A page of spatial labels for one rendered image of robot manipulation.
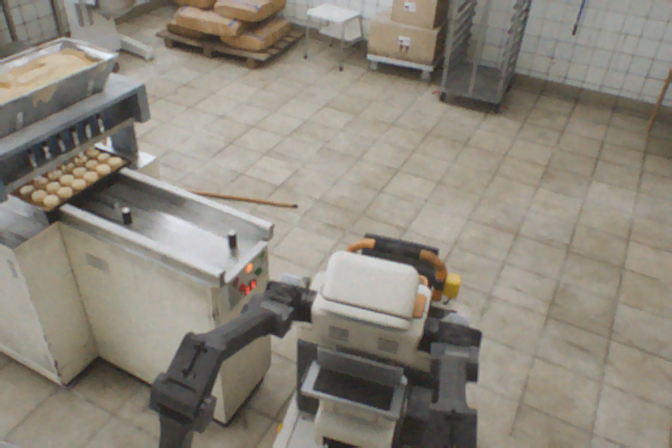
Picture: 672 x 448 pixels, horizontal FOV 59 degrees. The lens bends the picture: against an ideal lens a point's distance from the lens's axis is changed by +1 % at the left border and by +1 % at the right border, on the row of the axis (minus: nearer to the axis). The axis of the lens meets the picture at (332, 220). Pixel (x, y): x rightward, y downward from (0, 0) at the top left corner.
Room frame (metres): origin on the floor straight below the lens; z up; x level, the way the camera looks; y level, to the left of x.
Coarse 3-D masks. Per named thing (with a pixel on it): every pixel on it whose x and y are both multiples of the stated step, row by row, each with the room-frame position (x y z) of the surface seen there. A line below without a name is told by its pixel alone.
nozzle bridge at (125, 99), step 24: (96, 96) 2.02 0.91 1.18; (120, 96) 2.04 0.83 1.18; (144, 96) 2.14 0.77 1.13; (48, 120) 1.82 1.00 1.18; (72, 120) 1.83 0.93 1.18; (120, 120) 2.08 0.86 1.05; (144, 120) 2.12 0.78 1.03; (0, 144) 1.64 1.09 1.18; (24, 144) 1.66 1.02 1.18; (48, 144) 1.82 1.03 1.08; (72, 144) 1.88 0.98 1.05; (120, 144) 2.20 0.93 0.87; (0, 168) 1.65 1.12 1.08; (24, 168) 1.71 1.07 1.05; (48, 168) 1.74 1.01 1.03; (0, 192) 1.54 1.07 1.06
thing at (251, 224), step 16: (112, 176) 1.97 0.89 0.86; (128, 176) 1.92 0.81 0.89; (144, 176) 1.92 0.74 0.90; (160, 192) 1.86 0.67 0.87; (176, 192) 1.82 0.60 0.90; (192, 208) 1.79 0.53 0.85; (208, 208) 1.75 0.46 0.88; (224, 208) 1.73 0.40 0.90; (240, 224) 1.69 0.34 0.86; (256, 224) 1.66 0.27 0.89; (272, 224) 1.65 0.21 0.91
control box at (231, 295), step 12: (252, 252) 1.57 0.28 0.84; (240, 264) 1.50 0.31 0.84; (252, 264) 1.53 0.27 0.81; (264, 264) 1.60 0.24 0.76; (228, 276) 1.44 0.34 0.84; (240, 276) 1.47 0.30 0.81; (252, 276) 1.53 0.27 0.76; (228, 288) 1.41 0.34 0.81; (252, 288) 1.52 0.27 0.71; (228, 300) 1.41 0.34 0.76
